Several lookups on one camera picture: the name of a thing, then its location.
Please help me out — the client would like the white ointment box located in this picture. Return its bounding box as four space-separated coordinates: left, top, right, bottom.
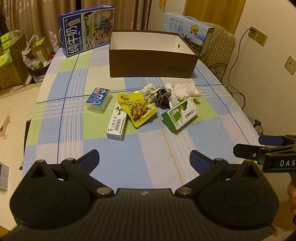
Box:
106 101 127 141

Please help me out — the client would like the green white spray box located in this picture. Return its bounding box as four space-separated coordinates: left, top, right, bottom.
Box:
162 97 199 132

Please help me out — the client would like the clear blue floss box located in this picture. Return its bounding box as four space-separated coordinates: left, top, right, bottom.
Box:
86 87 111 113

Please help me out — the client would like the white cream tube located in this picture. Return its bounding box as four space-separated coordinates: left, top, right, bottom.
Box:
165 83 179 108

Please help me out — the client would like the white sock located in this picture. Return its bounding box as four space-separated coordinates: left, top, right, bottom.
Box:
174 81 202 101

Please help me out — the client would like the dark fuzzy scrunchie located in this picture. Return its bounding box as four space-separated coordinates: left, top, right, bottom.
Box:
156 88 171 108

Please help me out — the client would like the yellow chestnut snack pouch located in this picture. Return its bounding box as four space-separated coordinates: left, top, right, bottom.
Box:
116 92 157 128

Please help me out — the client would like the person's right hand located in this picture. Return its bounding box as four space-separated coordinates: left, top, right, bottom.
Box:
287 181 296 225

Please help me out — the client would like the checkered bed sheet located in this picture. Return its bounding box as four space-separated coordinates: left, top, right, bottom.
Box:
23 46 258 190

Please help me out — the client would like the quilted beige chair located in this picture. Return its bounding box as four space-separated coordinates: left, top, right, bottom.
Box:
200 23 236 81

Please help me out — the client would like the white plastic bag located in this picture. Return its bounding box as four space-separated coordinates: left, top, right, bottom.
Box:
22 35 54 70

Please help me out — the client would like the cardboard box with tissue packs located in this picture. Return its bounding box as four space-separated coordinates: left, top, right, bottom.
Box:
1 35 29 89

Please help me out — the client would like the brown cardboard storage box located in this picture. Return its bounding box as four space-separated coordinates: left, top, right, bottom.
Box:
109 30 199 78

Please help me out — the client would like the light blue milk carton box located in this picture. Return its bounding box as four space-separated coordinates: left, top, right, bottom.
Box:
163 13 215 56

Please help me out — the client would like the dark blue milk carton box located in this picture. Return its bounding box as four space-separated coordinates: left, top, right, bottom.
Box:
58 5 115 58

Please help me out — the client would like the brown curtain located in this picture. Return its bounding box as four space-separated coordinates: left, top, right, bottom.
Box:
1 1 151 56

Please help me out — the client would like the black power cable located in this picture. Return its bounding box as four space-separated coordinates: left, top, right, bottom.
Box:
225 28 265 136

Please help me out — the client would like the wall power socket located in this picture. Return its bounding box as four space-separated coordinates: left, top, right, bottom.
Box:
248 26 258 40

